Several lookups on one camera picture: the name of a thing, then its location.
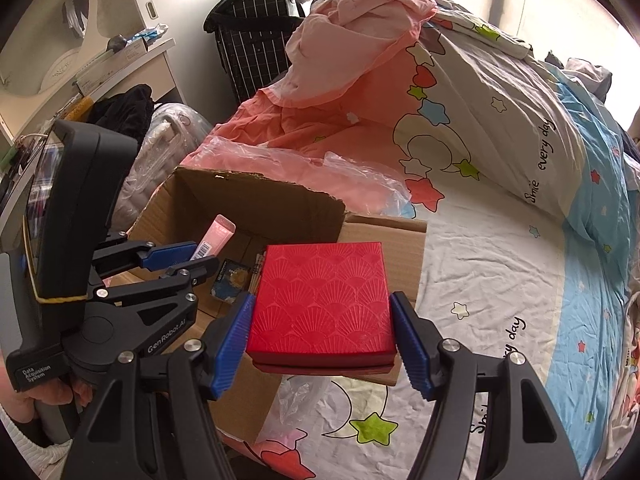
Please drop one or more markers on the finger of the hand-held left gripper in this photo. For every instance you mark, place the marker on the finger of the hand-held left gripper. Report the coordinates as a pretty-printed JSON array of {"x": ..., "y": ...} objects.
[
  {"x": 195, "y": 272},
  {"x": 165, "y": 255}
]

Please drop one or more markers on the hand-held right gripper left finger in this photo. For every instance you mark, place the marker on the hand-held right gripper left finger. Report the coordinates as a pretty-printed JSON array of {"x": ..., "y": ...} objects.
[{"x": 232, "y": 350}]

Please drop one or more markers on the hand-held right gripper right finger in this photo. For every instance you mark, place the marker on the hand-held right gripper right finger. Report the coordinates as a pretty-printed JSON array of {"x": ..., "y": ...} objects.
[{"x": 412, "y": 350}]

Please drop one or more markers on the blue yellow tissue pack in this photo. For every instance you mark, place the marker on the blue yellow tissue pack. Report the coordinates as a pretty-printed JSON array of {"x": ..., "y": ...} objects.
[{"x": 234, "y": 280}]

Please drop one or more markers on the pink cream tube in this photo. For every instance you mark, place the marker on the pink cream tube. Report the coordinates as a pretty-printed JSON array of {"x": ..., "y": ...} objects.
[{"x": 216, "y": 235}]

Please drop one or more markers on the red patterned gift box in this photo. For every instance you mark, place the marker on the red patterned gift box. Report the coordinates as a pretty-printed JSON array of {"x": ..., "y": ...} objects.
[{"x": 322, "y": 300}]

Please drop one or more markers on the brown cardboard box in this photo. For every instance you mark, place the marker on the brown cardboard box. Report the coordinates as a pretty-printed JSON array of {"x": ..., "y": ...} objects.
[{"x": 280, "y": 205}]

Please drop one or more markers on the person's left hand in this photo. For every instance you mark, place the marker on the person's left hand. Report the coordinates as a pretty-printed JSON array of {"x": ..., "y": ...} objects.
[{"x": 45, "y": 395}]

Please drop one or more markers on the printed bed sheet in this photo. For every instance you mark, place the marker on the printed bed sheet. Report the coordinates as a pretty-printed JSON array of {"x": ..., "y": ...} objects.
[{"x": 480, "y": 285}]

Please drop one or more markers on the white plastic wrapped bundle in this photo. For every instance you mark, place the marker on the white plastic wrapped bundle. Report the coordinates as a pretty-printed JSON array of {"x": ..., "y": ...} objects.
[{"x": 165, "y": 145}]

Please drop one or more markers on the black clothing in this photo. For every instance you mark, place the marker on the black clothing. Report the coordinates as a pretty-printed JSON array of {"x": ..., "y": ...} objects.
[{"x": 125, "y": 107}]

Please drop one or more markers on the white bedside desk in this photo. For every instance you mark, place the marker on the white bedside desk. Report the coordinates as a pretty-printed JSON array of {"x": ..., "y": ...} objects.
[{"x": 100, "y": 35}]

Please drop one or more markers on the clear plastic bag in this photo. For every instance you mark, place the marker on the clear plastic bag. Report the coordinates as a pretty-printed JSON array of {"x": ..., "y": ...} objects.
[{"x": 340, "y": 175}]

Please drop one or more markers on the black striped suitcase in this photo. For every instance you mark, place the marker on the black striped suitcase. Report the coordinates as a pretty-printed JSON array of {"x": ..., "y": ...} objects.
[{"x": 255, "y": 35}]

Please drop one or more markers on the printed quilt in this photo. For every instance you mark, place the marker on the printed quilt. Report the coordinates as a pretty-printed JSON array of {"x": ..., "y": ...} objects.
[{"x": 475, "y": 110}]

